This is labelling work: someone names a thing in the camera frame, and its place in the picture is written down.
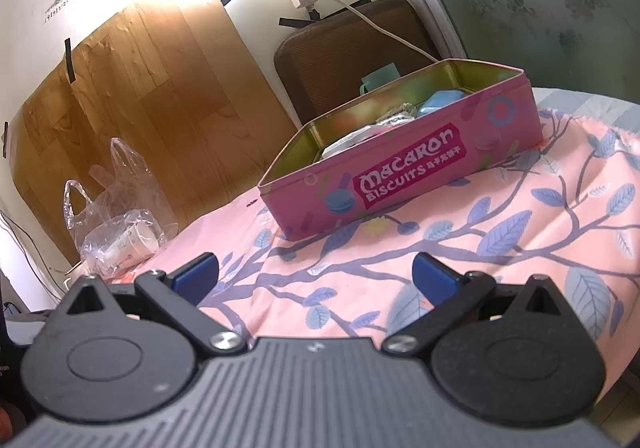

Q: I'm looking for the blue round container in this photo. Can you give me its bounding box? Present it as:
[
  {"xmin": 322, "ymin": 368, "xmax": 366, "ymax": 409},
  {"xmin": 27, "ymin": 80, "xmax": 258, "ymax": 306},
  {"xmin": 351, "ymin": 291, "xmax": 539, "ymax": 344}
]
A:
[{"xmin": 418, "ymin": 88, "xmax": 465, "ymax": 119}]

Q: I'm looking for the pink leaf-print cloth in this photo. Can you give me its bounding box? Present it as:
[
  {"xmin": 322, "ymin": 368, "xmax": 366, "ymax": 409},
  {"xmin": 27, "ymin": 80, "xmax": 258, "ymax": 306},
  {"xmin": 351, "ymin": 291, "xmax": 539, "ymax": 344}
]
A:
[{"xmin": 145, "ymin": 86, "xmax": 640, "ymax": 381}]

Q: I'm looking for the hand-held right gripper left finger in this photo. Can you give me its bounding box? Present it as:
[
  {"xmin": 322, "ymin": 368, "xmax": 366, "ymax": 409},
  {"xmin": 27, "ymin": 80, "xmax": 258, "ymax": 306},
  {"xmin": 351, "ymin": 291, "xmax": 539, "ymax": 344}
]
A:
[{"xmin": 52, "ymin": 252, "xmax": 247, "ymax": 355}]

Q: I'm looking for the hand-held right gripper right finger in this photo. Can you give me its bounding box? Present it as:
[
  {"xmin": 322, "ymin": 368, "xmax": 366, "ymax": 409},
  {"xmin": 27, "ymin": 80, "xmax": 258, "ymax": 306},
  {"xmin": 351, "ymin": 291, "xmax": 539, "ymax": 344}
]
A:
[{"xmin": 381, "ymin": 252, "xmax": 577, "ymax": 357}]

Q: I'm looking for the white power cable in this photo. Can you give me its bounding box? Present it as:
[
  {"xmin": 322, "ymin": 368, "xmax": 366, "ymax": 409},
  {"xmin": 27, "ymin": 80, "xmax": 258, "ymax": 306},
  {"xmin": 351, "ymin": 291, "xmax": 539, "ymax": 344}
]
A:
[{"xmin": 312, "ymin": 0, "xmax": 440, "ymax": 64}]

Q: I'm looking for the pink biscuit tin box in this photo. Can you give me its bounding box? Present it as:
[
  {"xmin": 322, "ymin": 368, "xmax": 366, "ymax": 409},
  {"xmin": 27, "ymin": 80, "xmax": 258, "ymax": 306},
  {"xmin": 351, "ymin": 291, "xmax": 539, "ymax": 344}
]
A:
[{"xmin": 257, "ymin": 58, "xmax": 543, "ymax": 243}]

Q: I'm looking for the frosted glass sliding door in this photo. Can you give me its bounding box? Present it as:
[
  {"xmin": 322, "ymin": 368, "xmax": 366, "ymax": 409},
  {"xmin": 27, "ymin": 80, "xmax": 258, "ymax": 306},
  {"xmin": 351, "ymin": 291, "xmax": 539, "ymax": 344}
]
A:
[{"xmin": 365, "ymin": 0, "xmax": 640, "ymax": 106}]

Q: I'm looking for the clear plastic bag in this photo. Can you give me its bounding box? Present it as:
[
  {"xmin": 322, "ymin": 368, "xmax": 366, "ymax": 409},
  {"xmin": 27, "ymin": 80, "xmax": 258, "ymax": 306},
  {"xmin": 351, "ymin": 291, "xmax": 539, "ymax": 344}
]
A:
[{"xmin": 61, "ymin": 137, "xmax": 180, "ymax": 279}]

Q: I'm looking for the green plastic cup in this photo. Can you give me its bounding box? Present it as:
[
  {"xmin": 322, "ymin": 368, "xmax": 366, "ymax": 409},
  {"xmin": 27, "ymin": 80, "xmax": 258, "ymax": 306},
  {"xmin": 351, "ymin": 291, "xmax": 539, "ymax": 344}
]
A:
[{"xmin": 358, "ymin": 62, "xmax": 402, "ymax": 97}]

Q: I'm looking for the brown padded board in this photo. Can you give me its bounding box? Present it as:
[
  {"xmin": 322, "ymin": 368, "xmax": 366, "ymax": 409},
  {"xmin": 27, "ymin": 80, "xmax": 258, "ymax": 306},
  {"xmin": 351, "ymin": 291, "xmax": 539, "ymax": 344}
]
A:
[{"xmin": 273, "ymin": 0, "xmax": 442, "ymax": 129}]

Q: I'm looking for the white paper cup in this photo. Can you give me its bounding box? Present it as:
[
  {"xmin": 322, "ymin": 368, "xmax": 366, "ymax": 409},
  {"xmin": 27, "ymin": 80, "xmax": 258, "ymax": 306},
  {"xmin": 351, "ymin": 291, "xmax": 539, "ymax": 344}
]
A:
[{"xmin": 116, "ymin": 222, "xmax": 162, "ymax": 263}]

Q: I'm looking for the wood-grain wall panel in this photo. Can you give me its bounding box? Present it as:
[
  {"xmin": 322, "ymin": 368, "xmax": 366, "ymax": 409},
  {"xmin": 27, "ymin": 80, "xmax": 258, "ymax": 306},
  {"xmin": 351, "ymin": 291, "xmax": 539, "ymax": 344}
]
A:
[{"xmin": 9, "ymin": 0, "xmax": 302, "ymax": 261}]

